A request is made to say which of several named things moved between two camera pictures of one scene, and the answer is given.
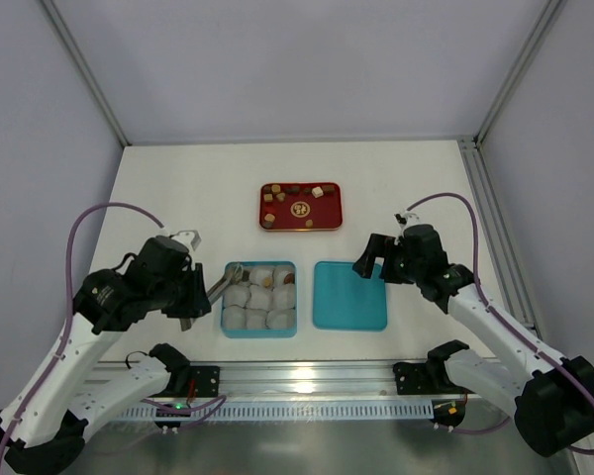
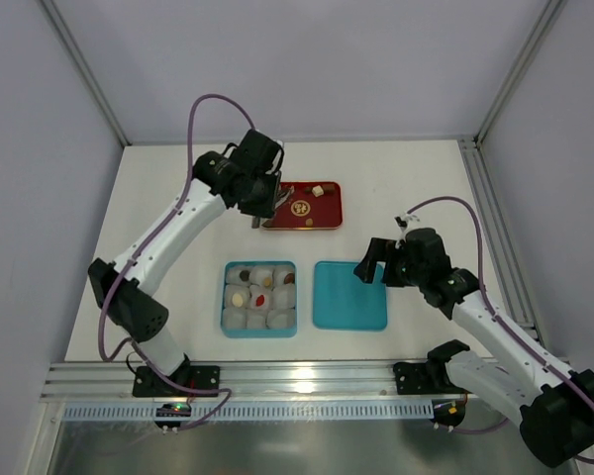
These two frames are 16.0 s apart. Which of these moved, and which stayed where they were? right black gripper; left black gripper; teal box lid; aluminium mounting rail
Moved: left black gripper
Stayed: aluminium mounting rail; teal box lid; right black gripper
